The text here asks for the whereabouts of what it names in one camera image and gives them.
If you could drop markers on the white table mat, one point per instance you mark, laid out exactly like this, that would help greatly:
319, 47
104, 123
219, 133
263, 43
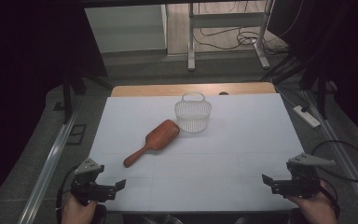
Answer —
230, 149

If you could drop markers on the white metal stand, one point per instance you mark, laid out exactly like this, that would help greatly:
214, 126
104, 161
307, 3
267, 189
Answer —
223, 20

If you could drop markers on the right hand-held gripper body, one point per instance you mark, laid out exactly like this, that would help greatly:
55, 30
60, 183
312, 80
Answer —
304, 182

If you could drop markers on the wooden table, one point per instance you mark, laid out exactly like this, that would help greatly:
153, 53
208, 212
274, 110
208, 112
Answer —
155, 90

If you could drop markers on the black tripod stand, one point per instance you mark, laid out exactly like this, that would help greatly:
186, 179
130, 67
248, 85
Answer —
322, 90
66, 96

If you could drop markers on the person's right hand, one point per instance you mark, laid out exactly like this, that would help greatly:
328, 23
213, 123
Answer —
318, 210

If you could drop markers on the aluminium floor rail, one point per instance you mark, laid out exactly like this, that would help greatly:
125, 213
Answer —
338, 146
48, 171

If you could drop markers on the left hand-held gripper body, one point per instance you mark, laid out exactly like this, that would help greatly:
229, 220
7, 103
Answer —
85, 183

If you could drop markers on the white power strip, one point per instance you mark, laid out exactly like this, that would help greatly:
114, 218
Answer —
307, 117

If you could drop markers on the black plug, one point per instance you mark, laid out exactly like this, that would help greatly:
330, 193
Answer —
305, 108

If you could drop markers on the white cabinet panel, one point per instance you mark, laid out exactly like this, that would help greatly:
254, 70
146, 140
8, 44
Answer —
124, 28

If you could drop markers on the wooden hairbrush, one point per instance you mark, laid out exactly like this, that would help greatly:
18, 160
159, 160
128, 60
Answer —
161, 137

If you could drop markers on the person's left hand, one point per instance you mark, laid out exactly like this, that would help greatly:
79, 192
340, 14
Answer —
76, 213

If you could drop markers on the white plastic basket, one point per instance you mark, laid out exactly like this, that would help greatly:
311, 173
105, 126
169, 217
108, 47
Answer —
192, 124

